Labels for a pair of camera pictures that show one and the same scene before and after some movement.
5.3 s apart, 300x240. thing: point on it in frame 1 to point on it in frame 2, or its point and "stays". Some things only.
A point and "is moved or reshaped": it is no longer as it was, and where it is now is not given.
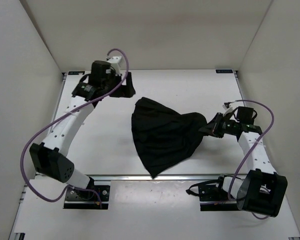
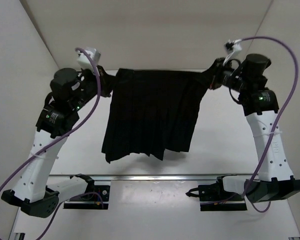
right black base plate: [212, 198] stays
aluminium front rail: [169, 178] stays
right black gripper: [212, 128] to [218, 70]
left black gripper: [127, 90] to [109, 80]
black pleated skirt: [163, 138] is moved or reshaped
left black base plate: [86, 199] stays
